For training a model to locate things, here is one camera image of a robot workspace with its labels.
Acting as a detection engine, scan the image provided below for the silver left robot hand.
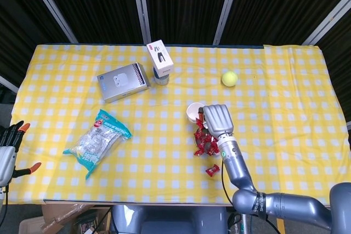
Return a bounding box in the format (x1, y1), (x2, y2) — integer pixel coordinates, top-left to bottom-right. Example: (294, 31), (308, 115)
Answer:
(0, 120), (42, 189)

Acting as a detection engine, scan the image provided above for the grey robot torso base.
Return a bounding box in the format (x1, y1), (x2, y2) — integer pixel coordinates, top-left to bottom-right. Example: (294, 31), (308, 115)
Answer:
(111, 205), (228, 234)

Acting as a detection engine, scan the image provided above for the teal silver snack bag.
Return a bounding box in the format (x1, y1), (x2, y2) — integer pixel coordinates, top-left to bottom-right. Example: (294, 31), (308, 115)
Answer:
(62, 109), (133, 180)

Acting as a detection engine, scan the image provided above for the yellow white checked tablecloth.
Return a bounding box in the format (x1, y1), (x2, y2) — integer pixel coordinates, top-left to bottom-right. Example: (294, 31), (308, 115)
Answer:
(9, 43), (351, 207)

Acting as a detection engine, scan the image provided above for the blue white drink can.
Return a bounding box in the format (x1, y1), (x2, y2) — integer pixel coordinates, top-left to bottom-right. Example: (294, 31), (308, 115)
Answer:
(152, 66), (170, 85)

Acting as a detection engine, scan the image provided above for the silver earbuds box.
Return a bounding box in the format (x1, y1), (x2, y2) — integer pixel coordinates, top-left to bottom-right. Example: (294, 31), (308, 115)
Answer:
(97, 62), (151, 104)

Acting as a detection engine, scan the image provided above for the white partition frame post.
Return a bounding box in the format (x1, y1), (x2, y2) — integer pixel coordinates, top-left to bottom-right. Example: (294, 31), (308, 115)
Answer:
(0, 76), (20, 94)
(212, 0), (245, 45)
(23, 0), (80, 44)
(301, 0), (351, 46)
(130, 0), (152, 45)

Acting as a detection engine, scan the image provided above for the dark printed carton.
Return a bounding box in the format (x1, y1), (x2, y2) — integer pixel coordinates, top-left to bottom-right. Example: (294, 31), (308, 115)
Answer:
(73, 208), (112, 234)

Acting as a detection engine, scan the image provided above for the black pleated curtain panel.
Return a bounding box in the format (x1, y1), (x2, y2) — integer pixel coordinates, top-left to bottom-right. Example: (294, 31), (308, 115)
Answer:
(142, 0), (234, 45)
(37, 0), (146, 45)
(315, 0), (351, 125)
(220, 0), (351, 45)
(0, 0), (72, 87)

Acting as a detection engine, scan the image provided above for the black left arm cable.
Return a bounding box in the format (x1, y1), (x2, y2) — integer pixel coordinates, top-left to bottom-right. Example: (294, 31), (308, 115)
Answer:
(0, 186), (9, 225)

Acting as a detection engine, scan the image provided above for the white paper cup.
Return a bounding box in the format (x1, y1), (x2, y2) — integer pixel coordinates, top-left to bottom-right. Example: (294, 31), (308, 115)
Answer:
(186, 102), (205, 124)

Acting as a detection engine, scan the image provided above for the round steel plate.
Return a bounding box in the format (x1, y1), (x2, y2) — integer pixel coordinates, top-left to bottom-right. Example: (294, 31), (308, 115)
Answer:
(193, 128), (222, 157)

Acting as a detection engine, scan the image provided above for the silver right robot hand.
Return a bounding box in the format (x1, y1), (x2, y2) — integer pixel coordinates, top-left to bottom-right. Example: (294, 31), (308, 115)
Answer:
(197, 104), (235, 150)

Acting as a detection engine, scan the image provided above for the white plastic bin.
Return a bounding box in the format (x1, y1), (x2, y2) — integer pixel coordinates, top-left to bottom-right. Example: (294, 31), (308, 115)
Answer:
(18, 216), (46, 234)

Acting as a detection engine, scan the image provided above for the yellow tennis ball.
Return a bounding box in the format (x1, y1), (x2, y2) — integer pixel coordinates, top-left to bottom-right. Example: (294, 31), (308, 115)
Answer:
(221, 71), (238, 88)

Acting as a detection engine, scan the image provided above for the white metal table leg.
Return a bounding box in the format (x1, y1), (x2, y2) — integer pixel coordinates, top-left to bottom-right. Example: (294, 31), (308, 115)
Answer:
(240, 213), (252, 234)

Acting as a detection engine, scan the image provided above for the small white carton box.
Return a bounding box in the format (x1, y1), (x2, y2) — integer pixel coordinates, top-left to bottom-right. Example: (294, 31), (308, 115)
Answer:
(146, 39), (174, 77)

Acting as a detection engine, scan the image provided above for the brown cardboard box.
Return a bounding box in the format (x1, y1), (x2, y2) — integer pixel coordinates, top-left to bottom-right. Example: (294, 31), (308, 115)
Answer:
(40, 203), (95, 233)

